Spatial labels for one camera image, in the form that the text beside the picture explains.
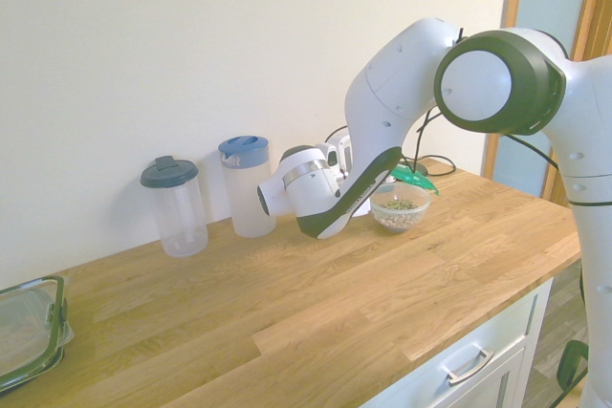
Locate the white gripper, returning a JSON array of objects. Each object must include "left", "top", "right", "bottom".
[{"left": 336, "top": 135, "right": 374, "bottom": 217}]

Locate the green round container lid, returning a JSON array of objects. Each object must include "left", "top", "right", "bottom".
[{"left": 387, "top": 162, "right": 440, "bottom": 197}]

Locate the clear round container with nuts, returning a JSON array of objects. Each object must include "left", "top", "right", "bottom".
[{"left": 370, "top": 182, "right": 433, "bottom": 235}]

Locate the clear pitcher blue lid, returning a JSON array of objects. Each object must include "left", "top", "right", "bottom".
[{"left": 218, "top": 134, "right": 277, "bottom": 239}]

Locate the clear pitcher dark grey lid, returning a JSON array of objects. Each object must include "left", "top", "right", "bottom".
[{"left": 140, "top": 155, "right": 209, "bottom": 259}]

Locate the rectangular container green rimmed lid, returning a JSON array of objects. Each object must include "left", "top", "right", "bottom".
[{"left": 0, "top": 275, "right": 76, "bottom": 393}]

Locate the dark green curved object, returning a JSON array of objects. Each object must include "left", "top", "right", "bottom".
[{"left": 557, "top": 339, "right": 590, "bottom": 393}]

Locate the black appliance power cord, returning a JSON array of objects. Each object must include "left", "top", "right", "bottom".
[{"left": 424, "top": 155, "right": 457, "bottom": 177}]

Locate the white cabinet drawer with handle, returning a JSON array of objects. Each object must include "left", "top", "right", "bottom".
[{"left": 361, "top": 276, "right": 556, "bottom": 408}]

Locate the silver drawer handle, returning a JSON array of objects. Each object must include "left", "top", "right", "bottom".
[{"left": 440, "top": 348, "right": 495, "bottom": 386}]

